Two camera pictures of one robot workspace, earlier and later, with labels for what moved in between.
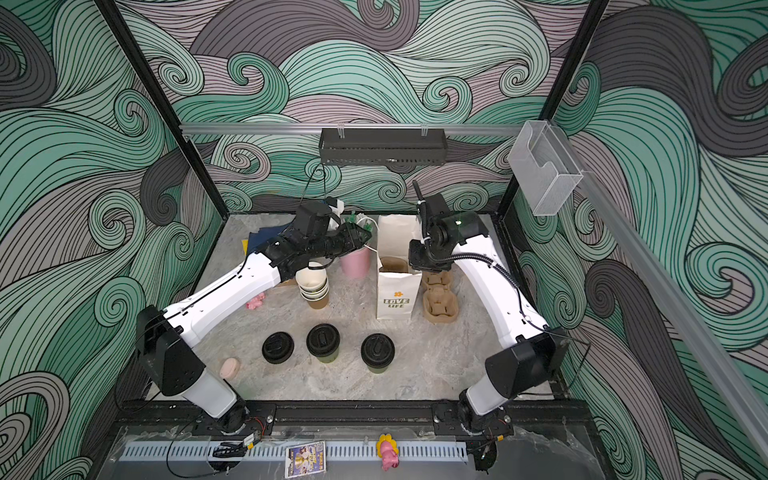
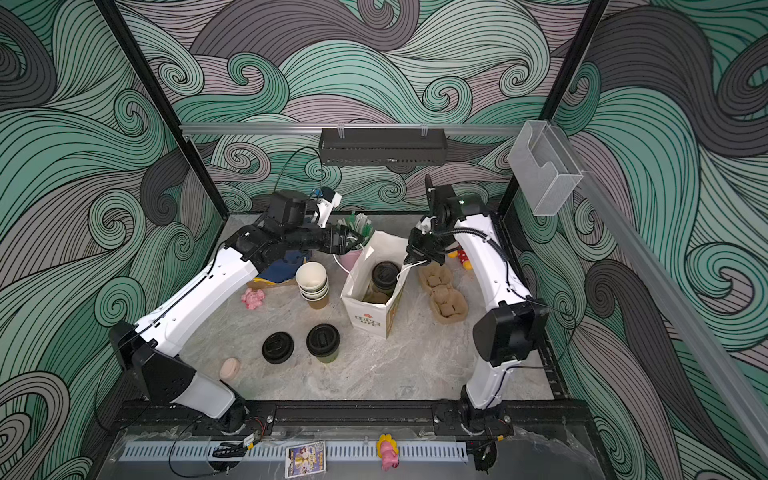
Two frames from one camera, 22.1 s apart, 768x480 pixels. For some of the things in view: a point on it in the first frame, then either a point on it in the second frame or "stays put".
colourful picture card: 305,459 stays put
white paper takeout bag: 397,291 -> 364,314
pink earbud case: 229,368 stays put
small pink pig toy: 256,302 stays put
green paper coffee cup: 329,358 stays put
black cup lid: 377,350 -> 384,274
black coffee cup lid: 323,340 stays put
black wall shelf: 383,146 stays put
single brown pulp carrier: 393,264 -> 378,297
